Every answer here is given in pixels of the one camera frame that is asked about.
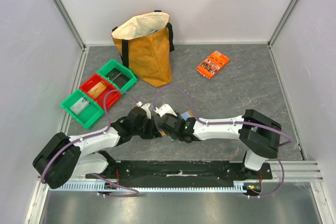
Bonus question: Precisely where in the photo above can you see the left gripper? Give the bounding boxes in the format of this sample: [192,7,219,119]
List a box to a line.
[132,115,161,139]

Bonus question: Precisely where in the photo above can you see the yellow leather card holder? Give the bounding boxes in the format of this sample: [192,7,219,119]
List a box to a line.
[157,112,198,143]

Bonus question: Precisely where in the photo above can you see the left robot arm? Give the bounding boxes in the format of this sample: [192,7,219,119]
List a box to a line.
[33,103,161,189]

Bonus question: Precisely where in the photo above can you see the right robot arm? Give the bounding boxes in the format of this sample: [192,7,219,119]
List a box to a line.
[155,104,282,179]

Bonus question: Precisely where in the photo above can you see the black card in bin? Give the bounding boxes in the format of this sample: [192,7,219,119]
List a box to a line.
[106,68,130,88]

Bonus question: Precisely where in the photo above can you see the tan card in bin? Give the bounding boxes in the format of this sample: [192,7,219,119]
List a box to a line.
[88,81,106,98]

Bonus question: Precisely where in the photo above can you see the grey card in bin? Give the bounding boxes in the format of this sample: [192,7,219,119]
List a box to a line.
[70,97,89,115]

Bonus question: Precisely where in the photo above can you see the green bin far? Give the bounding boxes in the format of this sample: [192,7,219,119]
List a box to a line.
[97,59,138,91]

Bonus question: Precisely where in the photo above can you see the green bin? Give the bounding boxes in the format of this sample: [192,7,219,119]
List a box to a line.
[60,89,104,129]
[97,59,138,91]

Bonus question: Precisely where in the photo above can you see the green bin near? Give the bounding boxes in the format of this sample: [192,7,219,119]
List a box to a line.
[60,89,104,129]

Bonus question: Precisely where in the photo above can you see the red bin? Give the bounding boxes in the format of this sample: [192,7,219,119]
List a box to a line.
[79,73,121,109]

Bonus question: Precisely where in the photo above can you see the orange screw box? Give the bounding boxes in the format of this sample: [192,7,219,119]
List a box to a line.
[196,50,230,79]

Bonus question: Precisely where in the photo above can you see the brown paper tote bag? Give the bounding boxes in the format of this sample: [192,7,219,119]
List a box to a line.
[111,10,175,88]

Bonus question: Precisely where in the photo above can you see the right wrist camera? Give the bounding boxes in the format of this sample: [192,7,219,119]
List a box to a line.
[154,104,177,117]

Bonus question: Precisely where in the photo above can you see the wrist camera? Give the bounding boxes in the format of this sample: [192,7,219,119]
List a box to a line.
[154,104,177,117]
[136,101,153,119]

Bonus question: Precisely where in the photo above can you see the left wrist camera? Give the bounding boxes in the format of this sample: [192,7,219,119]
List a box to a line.
[136,101,153,119]

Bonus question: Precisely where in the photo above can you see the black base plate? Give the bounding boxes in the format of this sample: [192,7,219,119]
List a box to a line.
[100,161,272,181]

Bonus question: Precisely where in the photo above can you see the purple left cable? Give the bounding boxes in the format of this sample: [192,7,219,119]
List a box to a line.
[40,89,144,198]

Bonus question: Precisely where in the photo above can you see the slotted cable duct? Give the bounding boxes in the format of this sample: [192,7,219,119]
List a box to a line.
[55,180,247,193]

